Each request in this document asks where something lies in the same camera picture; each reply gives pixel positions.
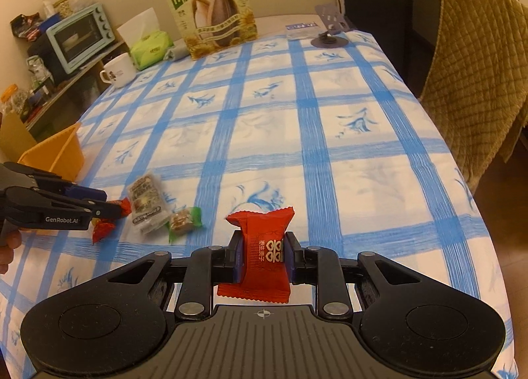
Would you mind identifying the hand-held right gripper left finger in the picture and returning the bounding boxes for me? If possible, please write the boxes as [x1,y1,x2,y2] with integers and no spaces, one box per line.
[62,230,244,319]

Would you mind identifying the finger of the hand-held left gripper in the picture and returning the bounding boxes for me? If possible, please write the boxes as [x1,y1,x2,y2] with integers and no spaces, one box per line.
[2,188,125,220]
[3,162,108,202]

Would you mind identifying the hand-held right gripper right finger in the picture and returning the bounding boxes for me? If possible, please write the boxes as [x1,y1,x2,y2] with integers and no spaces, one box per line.
[286,231,467,319]

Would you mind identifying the red gold candy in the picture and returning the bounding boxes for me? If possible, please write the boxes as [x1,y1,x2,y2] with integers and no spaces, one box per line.
[91,218,117,245]

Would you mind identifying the red packet white print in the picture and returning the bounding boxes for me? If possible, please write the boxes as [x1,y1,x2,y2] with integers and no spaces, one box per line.
[216,206,295,304]

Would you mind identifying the grey snack packet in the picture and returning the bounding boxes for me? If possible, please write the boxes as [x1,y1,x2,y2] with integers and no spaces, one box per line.
[127,173,171,236]

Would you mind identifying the yellow plastic tray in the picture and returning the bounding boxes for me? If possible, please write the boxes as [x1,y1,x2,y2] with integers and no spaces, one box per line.
[17,122,85,182]

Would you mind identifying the green candy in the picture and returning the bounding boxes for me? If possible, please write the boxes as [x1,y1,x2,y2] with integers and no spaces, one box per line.
[168,206,204,244]

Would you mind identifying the person's left hand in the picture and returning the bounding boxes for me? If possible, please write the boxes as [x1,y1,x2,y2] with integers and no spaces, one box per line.
[0,231,21,276]

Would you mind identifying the wooden shelf cabinet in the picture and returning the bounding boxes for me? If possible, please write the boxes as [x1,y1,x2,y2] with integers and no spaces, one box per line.
[0,38,128,161]

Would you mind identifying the plastic jar orange lid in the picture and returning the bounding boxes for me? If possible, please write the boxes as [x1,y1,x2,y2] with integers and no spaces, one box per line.
[0,84,27,116]

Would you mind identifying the white mug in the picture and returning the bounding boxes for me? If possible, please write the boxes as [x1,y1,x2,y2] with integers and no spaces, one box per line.
[99,53,138,88]

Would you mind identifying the blue checked tablecloth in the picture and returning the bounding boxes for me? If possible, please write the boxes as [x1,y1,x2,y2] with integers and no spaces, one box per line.
[0,28,520,379]

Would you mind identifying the green white packets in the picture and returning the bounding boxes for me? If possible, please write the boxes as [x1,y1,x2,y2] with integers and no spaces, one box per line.
[27,55,54,86]

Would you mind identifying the black appliance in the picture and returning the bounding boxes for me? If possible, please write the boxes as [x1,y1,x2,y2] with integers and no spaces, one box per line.
[27,34,62,85]

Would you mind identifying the light blue toaster oven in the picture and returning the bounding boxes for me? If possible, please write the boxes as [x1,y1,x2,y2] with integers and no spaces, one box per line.
[45,5,115,74]

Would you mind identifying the green tissue pack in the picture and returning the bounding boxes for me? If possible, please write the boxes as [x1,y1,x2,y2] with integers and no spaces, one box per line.
[116,8,174,71]

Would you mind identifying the grey cloth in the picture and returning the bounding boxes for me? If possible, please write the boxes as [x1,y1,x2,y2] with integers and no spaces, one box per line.
[165,43,188,61]

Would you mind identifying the dark snack bag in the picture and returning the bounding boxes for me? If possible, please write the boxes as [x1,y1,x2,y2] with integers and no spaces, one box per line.
[10,13,42,38]

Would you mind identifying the green sunflower seed bag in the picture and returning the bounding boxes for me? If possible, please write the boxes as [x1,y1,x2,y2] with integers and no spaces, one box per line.
[159,0,260,61]

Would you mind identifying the grey phone stand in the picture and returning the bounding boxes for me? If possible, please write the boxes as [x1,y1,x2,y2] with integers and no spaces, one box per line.
[311,3,355,49]

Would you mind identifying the small clear card box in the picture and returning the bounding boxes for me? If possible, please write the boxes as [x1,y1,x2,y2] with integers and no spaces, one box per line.
[285,21,318,39]

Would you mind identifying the quilted cover chair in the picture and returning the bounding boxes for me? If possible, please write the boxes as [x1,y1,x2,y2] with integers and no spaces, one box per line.
[418,0,528,194]

